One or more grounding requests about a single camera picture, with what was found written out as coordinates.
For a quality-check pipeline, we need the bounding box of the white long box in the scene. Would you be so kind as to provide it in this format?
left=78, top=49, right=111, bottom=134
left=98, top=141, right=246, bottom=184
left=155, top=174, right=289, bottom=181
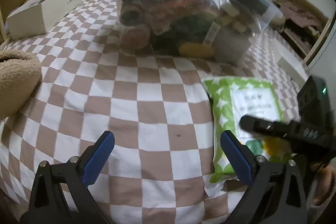
left=273, top=38, right=310, bottom=88

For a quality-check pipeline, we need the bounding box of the person's right hand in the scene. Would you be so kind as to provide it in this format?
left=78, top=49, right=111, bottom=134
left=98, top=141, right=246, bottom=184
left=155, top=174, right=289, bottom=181
left=314, top=164, right=336, bottom=207

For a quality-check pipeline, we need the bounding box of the brown white checkered bed sheet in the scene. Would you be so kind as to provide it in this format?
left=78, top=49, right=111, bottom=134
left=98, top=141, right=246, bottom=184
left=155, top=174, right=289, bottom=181
left=0, top=0, right=315, bottom=224

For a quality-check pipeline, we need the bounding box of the cream wardrobe shelf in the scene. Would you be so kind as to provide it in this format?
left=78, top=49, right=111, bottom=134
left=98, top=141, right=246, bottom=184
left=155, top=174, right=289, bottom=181
left=272, top=0, right=336, bottom=64

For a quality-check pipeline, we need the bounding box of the white shoebox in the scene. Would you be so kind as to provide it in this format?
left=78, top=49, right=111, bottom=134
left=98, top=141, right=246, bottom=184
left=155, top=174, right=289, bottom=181
left=6, top=0, right=84, bottom=40

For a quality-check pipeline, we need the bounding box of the green dotted white packet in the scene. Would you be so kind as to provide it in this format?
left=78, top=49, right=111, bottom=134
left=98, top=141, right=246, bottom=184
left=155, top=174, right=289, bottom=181
left=201, top=77, right=293, bottom=197

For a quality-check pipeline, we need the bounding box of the dark clothes pile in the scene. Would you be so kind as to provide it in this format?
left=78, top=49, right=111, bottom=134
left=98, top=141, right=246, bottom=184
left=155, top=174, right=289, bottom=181
left=283, top=19, right=319, bottom=54

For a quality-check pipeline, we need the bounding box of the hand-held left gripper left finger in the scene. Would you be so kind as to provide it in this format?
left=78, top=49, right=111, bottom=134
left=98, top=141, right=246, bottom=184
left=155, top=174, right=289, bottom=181
left=28, top=131, right=116, bottom=224

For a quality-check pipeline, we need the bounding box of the beige fleece cloth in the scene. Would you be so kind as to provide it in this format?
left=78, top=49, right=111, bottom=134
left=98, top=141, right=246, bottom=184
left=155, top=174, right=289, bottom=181
left=0, top=49, right=42, bottom=119

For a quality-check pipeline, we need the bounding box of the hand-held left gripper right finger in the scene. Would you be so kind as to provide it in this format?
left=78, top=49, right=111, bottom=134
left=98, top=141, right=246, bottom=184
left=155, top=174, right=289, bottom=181
left=220, top=130, right=307, bottom=224

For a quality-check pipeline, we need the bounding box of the clear plastic storage bin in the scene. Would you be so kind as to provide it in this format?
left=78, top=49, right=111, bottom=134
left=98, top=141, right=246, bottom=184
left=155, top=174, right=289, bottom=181
left=109, top=0, right=285, bottom=63

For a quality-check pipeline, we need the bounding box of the orange cable coil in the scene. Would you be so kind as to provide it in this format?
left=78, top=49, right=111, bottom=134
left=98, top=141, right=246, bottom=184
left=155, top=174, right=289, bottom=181
left=147, top=0, right=210, bottom=17

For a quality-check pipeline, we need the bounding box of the yellow sponge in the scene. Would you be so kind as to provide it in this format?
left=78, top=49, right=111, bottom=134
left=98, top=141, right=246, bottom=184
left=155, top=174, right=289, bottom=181
left=178, top=42, right=216, bottom=58

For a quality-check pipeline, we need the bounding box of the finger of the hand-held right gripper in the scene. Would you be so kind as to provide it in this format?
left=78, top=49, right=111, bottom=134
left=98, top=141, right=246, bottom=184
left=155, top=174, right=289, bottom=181
left=239, top=115, right=302, bottom=140

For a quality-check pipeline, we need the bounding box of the pink clothes pile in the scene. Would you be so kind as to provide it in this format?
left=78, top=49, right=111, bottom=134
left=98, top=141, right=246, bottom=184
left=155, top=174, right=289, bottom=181
left=285, top=1, right=328, bottom=28

